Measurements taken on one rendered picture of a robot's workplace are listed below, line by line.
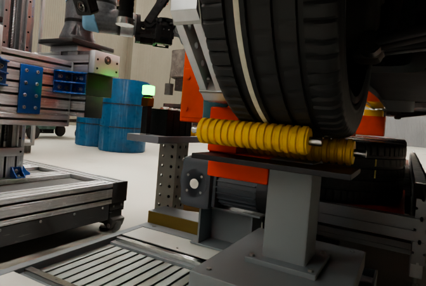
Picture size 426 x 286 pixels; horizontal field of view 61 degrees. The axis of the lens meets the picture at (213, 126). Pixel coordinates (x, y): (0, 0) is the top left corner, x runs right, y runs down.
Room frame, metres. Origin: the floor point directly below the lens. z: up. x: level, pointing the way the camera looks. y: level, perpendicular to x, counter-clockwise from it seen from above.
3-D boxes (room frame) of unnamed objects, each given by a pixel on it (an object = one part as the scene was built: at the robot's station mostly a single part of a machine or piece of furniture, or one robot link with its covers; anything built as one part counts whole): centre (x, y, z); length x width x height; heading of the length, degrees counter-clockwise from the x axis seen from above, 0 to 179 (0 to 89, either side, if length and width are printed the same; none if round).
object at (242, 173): (0.90, -0.09, 0.48); 0.16 x 0.12 x 0.17; 62
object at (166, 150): (1.74, 0.18, 0.21); 0.10 x 0.10 x 0.42; 62
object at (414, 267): (2.45, -0.93, 0.14); 2.47 x 0.85 x 0.27; 152
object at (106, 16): (1.10, 0.36, 0.81); 0.11 x 0.08 x 0.09; 107
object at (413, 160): (2.26, -1.29, 0.28); 2.47 x 0.06 x 0.22; 152
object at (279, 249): (0.84, -0.20, 0.32); 0.40 x 0.30 x 0.28; 152
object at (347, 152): (0.84, -0.20, 0.49); 0.29 x 0.06 x 0.06; 62
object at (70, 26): (1.59, 0.62, 0.87); 0.15 x 0.15 x 0.10
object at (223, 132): (0.77, -0.08, 0.51); 0.29 x 0.06 x 0.06; 62
